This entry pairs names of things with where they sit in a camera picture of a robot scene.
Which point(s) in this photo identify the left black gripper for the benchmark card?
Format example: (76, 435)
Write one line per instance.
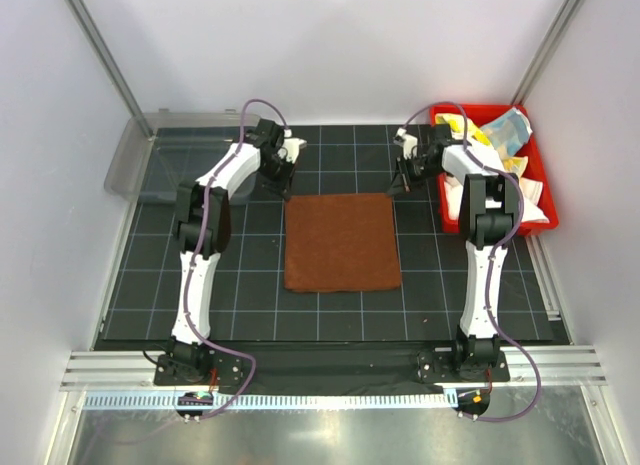
(283, 186)

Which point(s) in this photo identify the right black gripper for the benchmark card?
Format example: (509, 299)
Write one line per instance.
(402, 180)

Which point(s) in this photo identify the brown towel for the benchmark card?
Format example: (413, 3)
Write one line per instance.
(340, 243)

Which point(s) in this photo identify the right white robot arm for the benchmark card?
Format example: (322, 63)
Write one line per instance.
(490, 215)

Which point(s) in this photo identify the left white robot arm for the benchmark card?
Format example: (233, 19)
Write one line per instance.
(203, 222)

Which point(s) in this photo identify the yellow patterned towel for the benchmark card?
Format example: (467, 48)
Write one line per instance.
(458, 124)

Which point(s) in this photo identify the clear plastic bin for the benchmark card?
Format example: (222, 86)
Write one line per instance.
(159, 151)

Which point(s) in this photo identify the blue patterned towel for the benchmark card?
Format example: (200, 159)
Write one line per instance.
(509, 132)

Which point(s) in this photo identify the white pink towel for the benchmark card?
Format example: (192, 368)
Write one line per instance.
(527, 200)

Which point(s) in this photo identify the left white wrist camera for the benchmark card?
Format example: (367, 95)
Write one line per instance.
(291, 147)

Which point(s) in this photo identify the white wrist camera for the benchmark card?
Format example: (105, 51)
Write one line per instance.
(408, 143)
(291, 147)

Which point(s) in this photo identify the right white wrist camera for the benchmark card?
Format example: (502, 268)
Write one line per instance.
(408, 143)

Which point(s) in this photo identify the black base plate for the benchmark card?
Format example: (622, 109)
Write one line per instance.
(309, 368)

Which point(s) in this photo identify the right aluminium frame post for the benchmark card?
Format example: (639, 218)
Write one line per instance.
(546, 50)

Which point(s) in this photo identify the aluminium frame post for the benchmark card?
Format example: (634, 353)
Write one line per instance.
(100, 48)
(546, 50)

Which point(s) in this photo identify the aluminium front rail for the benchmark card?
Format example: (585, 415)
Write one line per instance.
(562, 365)

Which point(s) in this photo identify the slotted cable duct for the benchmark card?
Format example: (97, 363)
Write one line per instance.
(203, 402)

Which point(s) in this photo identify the left aluminium frame post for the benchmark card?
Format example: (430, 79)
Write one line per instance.
(100, 48)

